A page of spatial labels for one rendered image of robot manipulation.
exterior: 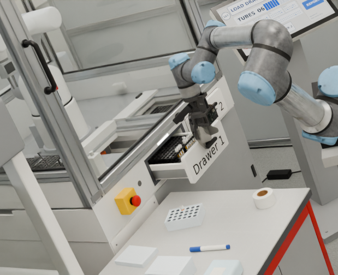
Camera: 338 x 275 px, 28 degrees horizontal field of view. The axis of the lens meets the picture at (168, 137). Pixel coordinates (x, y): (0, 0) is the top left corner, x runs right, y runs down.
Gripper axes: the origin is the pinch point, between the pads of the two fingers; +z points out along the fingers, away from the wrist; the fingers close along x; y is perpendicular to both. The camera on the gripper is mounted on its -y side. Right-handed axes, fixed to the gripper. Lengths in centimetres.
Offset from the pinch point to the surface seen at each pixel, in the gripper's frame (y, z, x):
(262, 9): -8, -20, 87
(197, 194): -2.6, 14.4, -12.4
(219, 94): -17.0, 0.1, 43.6
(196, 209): 6.1, 11.4, -26.6
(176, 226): 1.2, 12.8, -34.1
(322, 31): -18, 21, 163
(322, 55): -22, 36, 163
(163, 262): 12, 9, -57
